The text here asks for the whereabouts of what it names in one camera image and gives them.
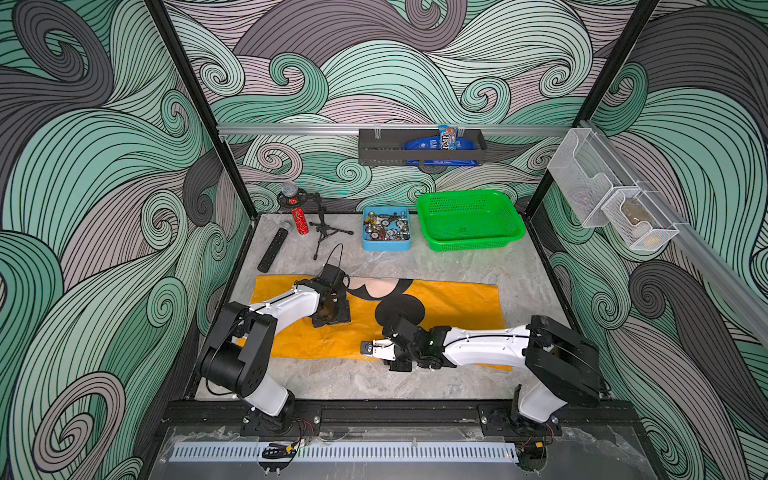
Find blue tray of small parts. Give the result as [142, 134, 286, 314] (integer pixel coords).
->
[362, 206, 412, 252]

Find aluminium rail back wall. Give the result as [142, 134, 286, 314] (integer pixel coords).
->
[217, 122, 570, 137]

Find green plastic basket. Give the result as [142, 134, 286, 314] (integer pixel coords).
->
[416, 190, 526, 253]

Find blue package on shelf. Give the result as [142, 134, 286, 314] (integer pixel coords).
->
[403, 126, 477, 166]

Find black remote control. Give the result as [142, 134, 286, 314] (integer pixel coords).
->
[257, 227, 289, 273]

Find white perforated cable duct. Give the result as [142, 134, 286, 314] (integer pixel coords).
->
[168, 441, 519, 463]

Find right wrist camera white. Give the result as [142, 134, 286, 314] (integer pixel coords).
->
[360, 339, 396, 362]

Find small clear wall bin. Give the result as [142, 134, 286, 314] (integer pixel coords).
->
[601, 187, 679, 252]

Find black base frame rail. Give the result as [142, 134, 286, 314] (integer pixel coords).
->
[161, 398, 643, 430]

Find aluminium rail wall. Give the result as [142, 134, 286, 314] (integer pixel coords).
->
[578, 120, 767, 345]
[217, 122, 570, 137]

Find black wall shelf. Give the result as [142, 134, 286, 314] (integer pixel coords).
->
[358, 127, 488, 167]

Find yellow pillowcase with print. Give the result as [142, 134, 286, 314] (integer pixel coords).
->
[271, 277, 507, 361]

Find clear plastic wall bin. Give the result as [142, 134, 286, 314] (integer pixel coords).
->
[548, 128, 631, 228]

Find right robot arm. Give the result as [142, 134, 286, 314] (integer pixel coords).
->
[360, 315, 602, 424]

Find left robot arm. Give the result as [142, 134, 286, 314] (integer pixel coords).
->
[195, 264, 350, 418]

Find aluminium rail right wall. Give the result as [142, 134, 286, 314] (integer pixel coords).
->
[578, 120, 767, 345]

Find black mini tripod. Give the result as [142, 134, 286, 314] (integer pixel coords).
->
[307, 193, 354, 260]

